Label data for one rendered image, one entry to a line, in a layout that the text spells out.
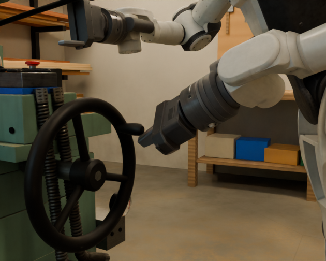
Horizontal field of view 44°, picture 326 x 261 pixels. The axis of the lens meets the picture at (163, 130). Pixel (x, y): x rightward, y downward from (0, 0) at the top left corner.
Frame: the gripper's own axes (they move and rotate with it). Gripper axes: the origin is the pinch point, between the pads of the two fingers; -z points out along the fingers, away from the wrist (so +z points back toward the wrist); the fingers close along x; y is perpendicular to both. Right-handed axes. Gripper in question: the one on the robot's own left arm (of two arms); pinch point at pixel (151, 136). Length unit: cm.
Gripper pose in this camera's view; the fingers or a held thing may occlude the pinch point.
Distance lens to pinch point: 80.1
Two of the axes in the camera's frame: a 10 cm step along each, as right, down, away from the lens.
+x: 1.0, -6.9, 7.2
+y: -6.7, -5.8, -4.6
